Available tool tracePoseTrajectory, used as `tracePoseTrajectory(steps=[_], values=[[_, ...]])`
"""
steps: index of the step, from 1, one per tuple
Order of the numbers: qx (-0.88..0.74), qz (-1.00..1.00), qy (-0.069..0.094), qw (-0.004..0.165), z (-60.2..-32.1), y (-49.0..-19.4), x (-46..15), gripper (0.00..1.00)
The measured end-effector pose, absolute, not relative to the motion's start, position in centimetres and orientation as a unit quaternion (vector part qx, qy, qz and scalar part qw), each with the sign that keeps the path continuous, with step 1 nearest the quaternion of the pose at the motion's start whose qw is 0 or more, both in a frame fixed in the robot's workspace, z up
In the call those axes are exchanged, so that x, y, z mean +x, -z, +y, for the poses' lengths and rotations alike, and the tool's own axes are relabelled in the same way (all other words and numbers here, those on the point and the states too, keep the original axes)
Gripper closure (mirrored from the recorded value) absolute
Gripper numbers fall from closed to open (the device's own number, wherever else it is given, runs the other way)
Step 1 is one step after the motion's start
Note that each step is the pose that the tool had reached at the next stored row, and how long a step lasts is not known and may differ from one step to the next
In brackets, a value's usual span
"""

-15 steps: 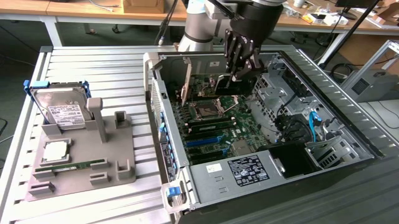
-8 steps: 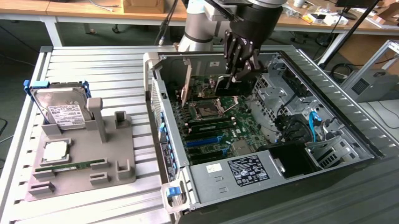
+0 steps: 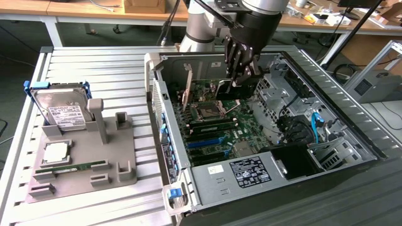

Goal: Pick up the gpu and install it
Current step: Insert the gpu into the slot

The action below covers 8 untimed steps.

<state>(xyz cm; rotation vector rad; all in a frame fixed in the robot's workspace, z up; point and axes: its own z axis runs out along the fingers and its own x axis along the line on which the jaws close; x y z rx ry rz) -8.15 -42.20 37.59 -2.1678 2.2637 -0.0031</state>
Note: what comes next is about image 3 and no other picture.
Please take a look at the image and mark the metal disk bay cage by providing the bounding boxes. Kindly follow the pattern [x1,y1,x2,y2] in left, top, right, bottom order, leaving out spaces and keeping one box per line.
[251,73,304,142]

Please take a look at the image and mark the grey computer tower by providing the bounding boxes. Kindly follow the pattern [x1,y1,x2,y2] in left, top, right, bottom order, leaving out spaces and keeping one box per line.
[343,69,402,104]

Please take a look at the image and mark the grey power supply unit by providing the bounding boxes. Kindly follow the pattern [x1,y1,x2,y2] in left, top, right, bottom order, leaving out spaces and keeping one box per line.
[188,150,288,207]

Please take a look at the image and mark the white box black top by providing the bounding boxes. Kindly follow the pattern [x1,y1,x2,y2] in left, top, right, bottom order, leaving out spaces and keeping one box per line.
[304,13,330,24]

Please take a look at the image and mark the silver CPU chip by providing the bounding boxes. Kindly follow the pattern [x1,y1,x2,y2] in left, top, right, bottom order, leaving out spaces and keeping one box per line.
[42,143,69,164]

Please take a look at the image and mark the blue disk wire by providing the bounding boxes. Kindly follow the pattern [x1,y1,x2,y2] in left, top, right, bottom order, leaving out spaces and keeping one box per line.
[311,112,324,144]

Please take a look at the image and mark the black stand pole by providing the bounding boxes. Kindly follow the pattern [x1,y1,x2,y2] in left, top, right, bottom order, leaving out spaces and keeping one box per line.
[319,0,387,69]

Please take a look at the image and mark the cluttered wooden desk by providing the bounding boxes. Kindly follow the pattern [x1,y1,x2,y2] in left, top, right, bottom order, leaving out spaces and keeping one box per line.
[275,0,402,49]

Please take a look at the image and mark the black wire bundle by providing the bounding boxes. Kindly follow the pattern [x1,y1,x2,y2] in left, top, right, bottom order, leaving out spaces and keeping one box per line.
[275,93,315,144]

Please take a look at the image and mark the blue expansion slot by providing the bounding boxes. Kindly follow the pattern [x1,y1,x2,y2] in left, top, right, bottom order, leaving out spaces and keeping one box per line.
[187,138,224,149]

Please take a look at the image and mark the blue disk caddy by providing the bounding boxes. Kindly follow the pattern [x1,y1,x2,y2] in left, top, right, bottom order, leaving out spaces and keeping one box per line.
[22,80,92,125]

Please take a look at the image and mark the open grey PC case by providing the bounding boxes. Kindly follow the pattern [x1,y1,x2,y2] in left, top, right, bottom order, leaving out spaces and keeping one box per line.
[143,50,390,226]

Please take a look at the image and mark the black hanging cable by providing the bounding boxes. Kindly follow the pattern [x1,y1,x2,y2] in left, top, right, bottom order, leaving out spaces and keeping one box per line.
[156,0,181,46]

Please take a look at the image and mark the grey parts rack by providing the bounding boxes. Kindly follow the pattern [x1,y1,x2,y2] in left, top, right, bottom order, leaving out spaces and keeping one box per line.
[25,98,139,204]

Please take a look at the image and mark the black installed RAM stick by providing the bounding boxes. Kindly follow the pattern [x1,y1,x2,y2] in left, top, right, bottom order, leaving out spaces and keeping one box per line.
[191,122,236,134]

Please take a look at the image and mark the folded cardboard pieces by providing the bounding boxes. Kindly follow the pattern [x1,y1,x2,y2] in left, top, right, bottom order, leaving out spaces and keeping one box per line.
[368,2,402,29]

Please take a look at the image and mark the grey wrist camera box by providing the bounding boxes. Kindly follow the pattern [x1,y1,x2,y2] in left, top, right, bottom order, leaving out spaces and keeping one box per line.
[203,11,236,29]

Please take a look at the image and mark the green RAM stick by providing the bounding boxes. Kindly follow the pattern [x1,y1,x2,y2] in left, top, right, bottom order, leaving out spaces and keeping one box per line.
[36,162,105,175]

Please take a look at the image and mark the CPU socket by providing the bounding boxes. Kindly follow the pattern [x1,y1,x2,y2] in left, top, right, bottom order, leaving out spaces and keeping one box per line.
[191,100,228,123]

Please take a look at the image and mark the coiled black cable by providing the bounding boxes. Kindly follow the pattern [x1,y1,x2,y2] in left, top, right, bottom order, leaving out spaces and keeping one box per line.
[331,63,359,82]

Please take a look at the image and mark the green motherboard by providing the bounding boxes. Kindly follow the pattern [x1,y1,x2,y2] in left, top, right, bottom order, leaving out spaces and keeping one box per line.
[171,91,273,168]

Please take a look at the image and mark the black computer monitor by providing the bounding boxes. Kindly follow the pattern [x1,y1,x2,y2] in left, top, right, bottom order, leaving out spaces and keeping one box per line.
[338,0,383,20]

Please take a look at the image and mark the blue case latch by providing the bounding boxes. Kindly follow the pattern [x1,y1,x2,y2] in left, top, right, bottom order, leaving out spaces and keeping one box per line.
[165,187,183,200]

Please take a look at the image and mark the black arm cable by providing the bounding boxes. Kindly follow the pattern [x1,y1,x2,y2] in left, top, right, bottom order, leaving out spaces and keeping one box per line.
[193,0,243,29]

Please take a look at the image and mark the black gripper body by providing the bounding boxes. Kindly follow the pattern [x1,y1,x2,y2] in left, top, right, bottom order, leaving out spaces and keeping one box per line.
[228,10,283,54]

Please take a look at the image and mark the silver hard disk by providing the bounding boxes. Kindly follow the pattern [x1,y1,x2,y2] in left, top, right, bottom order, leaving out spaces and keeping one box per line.
[33,88,94,131]

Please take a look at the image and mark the brown cardboard box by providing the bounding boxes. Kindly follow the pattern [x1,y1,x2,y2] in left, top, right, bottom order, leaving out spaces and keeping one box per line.
[123,0,167,14]

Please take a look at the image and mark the metal drive bracket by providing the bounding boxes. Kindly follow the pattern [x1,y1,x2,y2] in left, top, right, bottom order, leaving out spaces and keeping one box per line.
[307,136,370,171]

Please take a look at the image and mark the aluminium profile frame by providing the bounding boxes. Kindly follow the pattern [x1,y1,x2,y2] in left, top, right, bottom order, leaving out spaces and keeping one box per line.
[366,39,402,71]

